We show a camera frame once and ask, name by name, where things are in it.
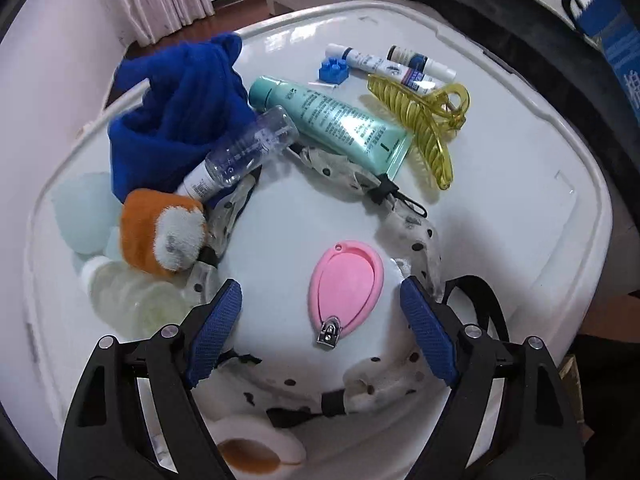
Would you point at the pale liquid bottle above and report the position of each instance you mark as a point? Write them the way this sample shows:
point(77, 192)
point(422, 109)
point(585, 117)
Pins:
point(133, 303)

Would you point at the blue knit cloth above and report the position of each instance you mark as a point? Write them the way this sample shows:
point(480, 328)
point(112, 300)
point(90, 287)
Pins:
point(195, 98)

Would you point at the orange plush toy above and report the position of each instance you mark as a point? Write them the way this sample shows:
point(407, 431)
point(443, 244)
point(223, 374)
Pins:
point(161, 233)

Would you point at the clear plastic bottle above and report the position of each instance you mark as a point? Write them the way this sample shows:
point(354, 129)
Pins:
point(234, 157)

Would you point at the blue toy brick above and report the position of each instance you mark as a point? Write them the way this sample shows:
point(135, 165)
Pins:
point(333, 71)

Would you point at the green cosmetic tube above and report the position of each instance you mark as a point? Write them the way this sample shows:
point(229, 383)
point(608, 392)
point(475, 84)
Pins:
point(371, 142)

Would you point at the blue wipes packet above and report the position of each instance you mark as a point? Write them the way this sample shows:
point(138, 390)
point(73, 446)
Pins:
point(609, 24)

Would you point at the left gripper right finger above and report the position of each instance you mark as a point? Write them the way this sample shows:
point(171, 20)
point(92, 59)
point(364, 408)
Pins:
point(507, 415)

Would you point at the pink nail clipper case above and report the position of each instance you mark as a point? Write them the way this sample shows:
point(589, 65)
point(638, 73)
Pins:
point(343, 290)

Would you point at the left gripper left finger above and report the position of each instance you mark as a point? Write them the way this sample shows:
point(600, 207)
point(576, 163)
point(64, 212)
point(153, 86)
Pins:
point(105, 435)

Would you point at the white blue tube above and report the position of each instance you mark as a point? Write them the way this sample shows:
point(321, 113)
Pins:
point(372, 64)

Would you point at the yellow hair claw clip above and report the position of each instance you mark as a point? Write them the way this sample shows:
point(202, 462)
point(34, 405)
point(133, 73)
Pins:
point(433, 120)

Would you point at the small white dropper bottle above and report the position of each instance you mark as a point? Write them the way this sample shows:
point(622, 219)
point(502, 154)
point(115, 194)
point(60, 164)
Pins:
point(421, 63)

